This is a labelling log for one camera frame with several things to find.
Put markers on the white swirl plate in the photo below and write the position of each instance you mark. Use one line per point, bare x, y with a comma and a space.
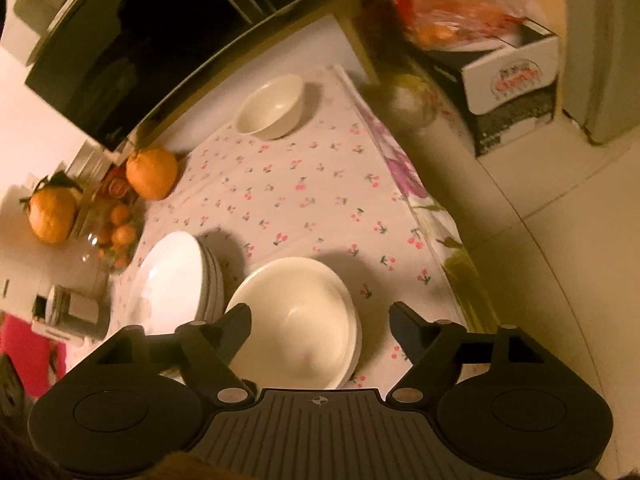
166, 291

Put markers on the white air fryer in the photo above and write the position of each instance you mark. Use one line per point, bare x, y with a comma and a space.
30, 271

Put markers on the black microwave oven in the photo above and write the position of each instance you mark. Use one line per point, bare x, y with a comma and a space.
112, 66

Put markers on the large yellow pomelo on jar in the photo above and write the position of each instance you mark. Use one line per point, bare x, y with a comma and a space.
52, 208

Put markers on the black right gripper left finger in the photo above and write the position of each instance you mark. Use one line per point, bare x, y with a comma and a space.
139, 397

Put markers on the glass jar of tangerines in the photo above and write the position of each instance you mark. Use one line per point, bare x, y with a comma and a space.
110, 225

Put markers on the plastic bag of snacks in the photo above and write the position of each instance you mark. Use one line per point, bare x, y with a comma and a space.
444, 24

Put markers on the white cardboard box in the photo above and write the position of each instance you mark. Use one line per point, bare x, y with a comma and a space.
494, 92

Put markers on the blue patterned plate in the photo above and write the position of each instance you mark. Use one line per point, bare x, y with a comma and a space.
212, 304

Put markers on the orange pomelo on table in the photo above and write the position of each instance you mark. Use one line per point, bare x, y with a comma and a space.
152, 173

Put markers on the white bowl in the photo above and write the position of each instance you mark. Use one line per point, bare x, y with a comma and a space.
299, 333

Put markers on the floral purple cloth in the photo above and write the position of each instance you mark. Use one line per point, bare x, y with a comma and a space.
436, 224

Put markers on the cream bowl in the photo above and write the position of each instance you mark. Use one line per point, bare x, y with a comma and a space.
273, 110
354, 344

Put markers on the red stool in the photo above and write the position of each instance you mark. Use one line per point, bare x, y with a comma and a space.
38, 360

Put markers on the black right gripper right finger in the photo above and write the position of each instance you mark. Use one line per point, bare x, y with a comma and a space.
501, 402

